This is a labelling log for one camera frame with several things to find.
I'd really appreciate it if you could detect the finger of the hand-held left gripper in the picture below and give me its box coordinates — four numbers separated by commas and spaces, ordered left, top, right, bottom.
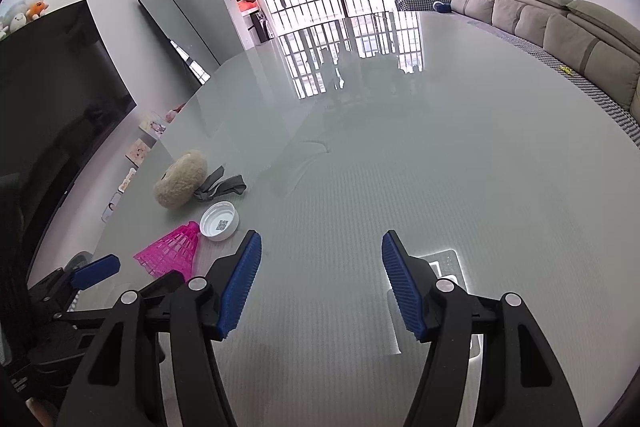
29, 254, 121, 316
50, 270, 186, 323

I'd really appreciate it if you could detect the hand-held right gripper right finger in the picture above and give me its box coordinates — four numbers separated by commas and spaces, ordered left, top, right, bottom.
381, 230, 583, 427

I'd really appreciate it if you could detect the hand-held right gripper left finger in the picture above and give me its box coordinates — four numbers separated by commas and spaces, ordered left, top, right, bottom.
57, 229, 263, 427

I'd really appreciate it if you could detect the grey perforated basket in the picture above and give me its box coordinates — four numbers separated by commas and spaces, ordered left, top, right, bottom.
60, 251, 96, 314

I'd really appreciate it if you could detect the pink plastic shuttlecock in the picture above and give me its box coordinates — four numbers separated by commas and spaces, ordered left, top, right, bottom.
133, 221, 202, 282

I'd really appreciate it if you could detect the photo card dark figure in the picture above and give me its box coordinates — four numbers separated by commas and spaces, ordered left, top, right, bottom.
101, 191, 122, 224

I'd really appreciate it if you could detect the white bottle cap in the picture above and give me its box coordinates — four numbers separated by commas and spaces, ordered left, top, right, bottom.
199, 202, 240, 242

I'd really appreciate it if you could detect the grey cloth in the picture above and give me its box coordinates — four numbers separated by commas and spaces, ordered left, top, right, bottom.
194, 165, 248, 203

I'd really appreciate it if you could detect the beige wool polishing pad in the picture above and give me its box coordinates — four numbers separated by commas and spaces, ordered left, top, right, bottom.
153, 150, 209, 209

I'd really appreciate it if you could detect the beige photo card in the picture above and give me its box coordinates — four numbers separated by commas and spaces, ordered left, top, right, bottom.
127, 139, 151, 166

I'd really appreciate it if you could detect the photo card pink figure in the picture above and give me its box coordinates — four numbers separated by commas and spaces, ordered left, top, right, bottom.
139, 111, 169, 138

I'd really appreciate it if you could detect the black flat television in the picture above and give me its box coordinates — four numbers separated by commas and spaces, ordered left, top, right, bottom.
0, 0, 138, 258

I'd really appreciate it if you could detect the standing floor mirror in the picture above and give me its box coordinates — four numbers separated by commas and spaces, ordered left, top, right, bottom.
138, 0, 221, 86

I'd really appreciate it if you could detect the dark cabinet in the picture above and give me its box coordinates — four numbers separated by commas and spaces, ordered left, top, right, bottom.
250, 11, 274, 42

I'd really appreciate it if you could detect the checkered sofa cover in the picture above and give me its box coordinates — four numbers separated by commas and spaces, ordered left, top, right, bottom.
462, 18, 640, 146

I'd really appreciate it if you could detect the checkered blanket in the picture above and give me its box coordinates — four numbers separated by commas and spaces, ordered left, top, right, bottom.
395, 0, 454, 13

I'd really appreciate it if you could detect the grey fabric sofa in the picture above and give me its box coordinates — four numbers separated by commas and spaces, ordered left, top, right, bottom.
450, 0, 640, 120

